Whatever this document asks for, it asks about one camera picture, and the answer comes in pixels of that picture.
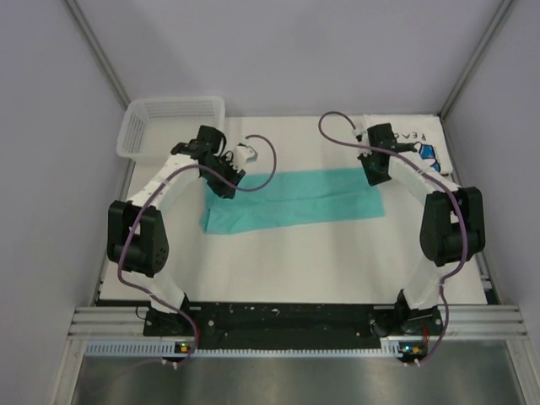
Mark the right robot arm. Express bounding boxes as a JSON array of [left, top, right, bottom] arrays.
[[355, 123, 485, 337]]

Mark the white flower print t-shirt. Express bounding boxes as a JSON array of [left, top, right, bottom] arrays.
[[358, 114, 453, 176]]

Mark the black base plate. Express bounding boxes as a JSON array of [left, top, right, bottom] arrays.
[[143, 301, 443, 350]]

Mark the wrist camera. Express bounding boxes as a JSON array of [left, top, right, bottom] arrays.
[[232, 143, 258, 169], [353, 127, 370, 146]]

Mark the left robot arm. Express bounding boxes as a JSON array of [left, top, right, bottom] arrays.
[[106, 126, 257, 335]]

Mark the teal t-shirt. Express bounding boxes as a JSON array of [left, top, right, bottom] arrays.
[[200, 168, 385, 235]]

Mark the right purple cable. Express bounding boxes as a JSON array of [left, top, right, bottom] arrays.
[[317, 111, 472, 367]]

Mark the white plastic basket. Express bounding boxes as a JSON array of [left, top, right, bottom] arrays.
[[116, 96, 225, 165]]

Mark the white slotted cable duct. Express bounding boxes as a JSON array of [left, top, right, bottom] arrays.
[[84, 340, 421, 359]]

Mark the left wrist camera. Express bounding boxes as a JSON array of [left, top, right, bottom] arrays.
[[232, 143, 258, 169]]

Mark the purple cable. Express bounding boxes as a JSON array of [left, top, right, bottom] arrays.
[[317, 111, 472, 367], [116, 134, 278, 372]]

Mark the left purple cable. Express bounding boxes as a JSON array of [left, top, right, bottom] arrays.
[[116, 134, 278, 372]]

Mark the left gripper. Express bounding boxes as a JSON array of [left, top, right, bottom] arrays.
[[202, 155, 245, 199]]

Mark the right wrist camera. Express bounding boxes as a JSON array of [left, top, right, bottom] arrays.
[[353, 127, 370, 146]]

